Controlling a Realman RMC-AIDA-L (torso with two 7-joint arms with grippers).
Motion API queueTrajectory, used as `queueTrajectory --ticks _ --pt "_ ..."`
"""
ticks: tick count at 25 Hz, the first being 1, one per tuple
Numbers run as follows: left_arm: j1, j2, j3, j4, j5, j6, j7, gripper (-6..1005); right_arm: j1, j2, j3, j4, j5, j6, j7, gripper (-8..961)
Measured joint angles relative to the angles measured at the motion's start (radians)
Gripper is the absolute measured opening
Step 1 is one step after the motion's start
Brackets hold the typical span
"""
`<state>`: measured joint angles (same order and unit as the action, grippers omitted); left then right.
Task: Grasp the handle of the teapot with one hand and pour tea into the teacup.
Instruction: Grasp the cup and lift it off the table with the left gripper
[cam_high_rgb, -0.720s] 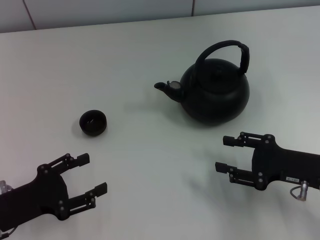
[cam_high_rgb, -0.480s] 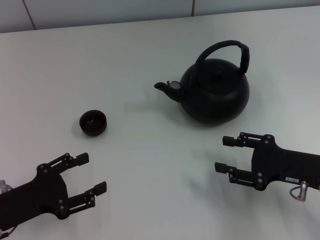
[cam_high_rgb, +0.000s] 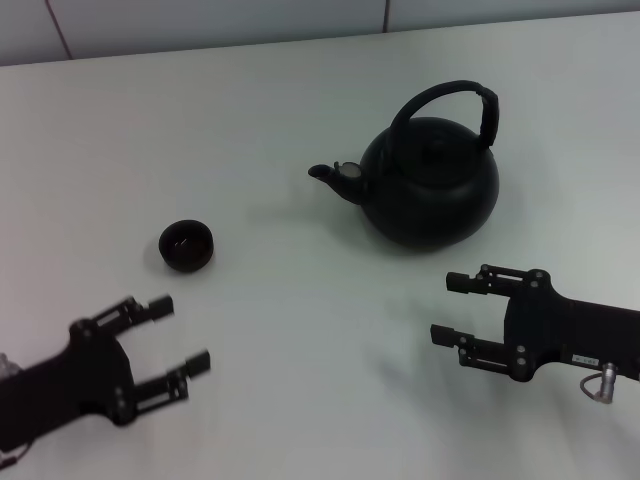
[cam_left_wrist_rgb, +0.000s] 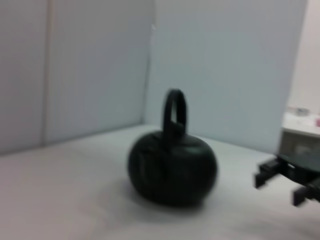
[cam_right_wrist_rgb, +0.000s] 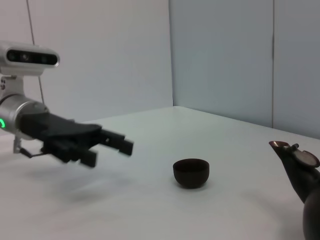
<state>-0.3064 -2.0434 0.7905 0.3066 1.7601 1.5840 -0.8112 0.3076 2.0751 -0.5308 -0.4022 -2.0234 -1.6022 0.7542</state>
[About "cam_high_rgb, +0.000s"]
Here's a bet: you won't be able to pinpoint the small dark teacup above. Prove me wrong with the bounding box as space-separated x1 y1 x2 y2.
158 218 217 275

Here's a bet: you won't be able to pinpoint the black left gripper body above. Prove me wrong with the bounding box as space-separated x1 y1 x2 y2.
0 318 140 446

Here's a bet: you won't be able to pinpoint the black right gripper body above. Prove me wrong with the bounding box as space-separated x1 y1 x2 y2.
502 269 640 384

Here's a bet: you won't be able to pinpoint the grey right gripper cable plug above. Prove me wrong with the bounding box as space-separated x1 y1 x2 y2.
579 363 622 405

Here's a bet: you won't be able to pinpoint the black round teapot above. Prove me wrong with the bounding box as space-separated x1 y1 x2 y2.
307 79 501 255

